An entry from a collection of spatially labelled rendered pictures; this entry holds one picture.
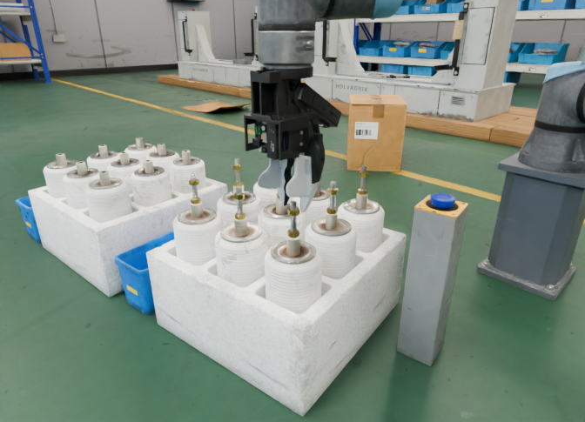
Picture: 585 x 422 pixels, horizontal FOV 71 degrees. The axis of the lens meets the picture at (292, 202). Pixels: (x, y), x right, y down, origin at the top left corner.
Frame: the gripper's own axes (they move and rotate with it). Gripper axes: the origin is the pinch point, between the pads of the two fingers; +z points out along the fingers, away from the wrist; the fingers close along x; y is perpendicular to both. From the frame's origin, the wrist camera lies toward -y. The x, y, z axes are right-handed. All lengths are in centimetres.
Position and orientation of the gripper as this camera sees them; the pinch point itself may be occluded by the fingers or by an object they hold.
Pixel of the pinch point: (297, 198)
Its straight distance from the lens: 64.1
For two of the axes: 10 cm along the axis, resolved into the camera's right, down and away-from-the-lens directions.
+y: -6.8, 2.9, -6.8
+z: 0.0, 9.2, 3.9
